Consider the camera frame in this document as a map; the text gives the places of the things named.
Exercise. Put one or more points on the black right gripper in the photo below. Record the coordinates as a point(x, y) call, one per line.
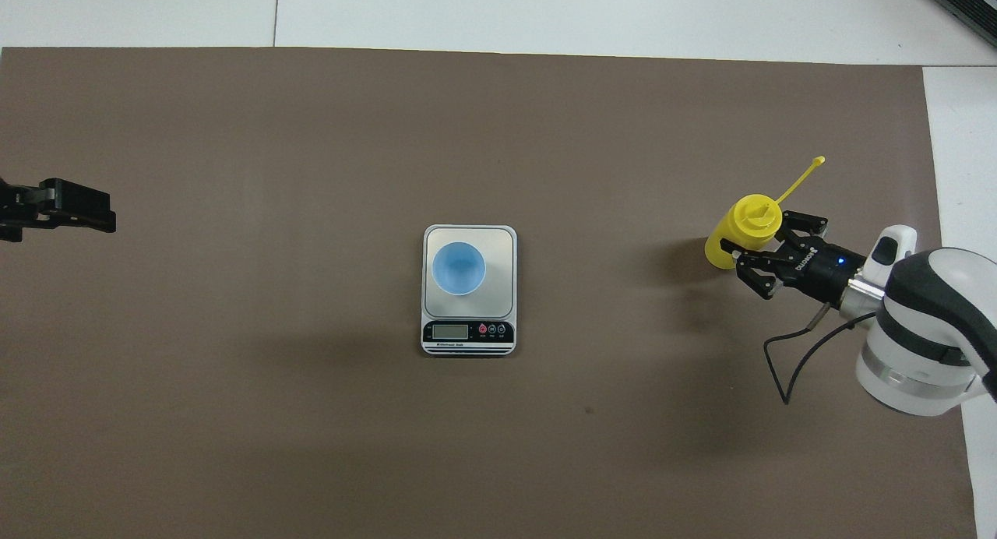
point(826, 270)

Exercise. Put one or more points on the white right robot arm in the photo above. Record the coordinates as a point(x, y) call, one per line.
point(927, 329)

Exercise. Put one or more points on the yellow squeeze bottle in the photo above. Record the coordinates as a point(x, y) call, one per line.
point(732, 231)

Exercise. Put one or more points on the brown paper mat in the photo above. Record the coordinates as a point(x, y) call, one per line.
point(234, 368)

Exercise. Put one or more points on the light blue plastic cup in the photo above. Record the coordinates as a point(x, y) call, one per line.
point(458, 268)

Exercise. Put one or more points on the silver digital kitchen scale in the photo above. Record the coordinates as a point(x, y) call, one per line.
point(467, 332)

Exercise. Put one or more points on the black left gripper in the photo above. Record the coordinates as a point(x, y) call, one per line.
point(17, 204)

